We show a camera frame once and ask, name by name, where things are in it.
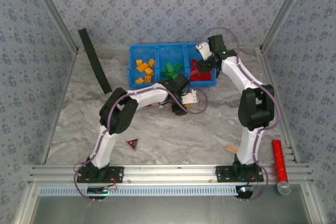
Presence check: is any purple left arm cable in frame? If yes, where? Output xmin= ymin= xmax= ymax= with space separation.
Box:
xmin=73 ymin=88 xmax=209 ymax=203

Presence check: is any aluminium side rail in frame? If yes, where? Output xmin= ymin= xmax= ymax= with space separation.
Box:
xmin=258 ymin=47 xmax=300 ymax=163
xmin=40 ymin=49 xmax=79 ymax=166

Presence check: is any aluminium frame post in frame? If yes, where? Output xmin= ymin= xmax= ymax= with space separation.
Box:
xmin=26 ymin=0 xmax=79 ymax=53
xmin=300 ymin=184 xmax=328 ymax=224
xmin=259 ymin=0 xmax=315 ymax=53
xmin=14 ymin=184 xmax=40 ymax=224

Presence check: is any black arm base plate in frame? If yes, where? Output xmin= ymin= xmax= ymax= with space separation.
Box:
xmin=215 ymin=165 xmax=264 ymax=183
xmin=76 ymin=165 xmax=125 ymax=184

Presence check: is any small circuit board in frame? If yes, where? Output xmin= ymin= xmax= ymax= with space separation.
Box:
xmin=235 ymin=185 xmax=256 ymax=200
xmin=87 ymin=186 xmax=110 ymax=195

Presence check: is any red glitter tube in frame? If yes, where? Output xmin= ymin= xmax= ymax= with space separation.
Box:
xmin=271 ymin=139 xmax=292 ymax=196

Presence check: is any blue three-compartment bin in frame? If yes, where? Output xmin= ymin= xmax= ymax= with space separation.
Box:
xmin=128 ymin=42 xmax=218 ymax=90

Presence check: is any light blue slotted cable duct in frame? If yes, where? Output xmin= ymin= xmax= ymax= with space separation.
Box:
xmin=38 ymin=185 xmax=240 ymax=197

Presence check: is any red triangle sign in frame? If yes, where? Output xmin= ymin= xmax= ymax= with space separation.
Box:
xmin=125 ymin=137 xmax=140 ymax=153

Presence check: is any long aluminium mounting rail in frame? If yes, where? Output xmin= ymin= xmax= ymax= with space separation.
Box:
xmin=28 ymin=163 xmax=314 ymax=185

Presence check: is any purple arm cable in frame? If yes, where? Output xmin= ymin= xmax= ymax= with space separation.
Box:
xmin=198 ymin=27 xmax=281 ymax=201
xmin=73 ymin=88 xmax=209 ymax=203

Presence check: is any thin red black wire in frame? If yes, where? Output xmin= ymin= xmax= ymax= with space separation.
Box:
xmin=106 ymin=173 xmax=119 ymax=190
xmin=246 ymin=174 xmax=260 ymax=190

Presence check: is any black foam strip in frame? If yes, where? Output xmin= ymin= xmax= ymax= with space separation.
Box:
xmin=78 ymin=27 xmax=113 ymax=95

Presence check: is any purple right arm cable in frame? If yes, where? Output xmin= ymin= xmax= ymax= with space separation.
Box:
xmin=198 ymin=27 xmax=281 ymax=201

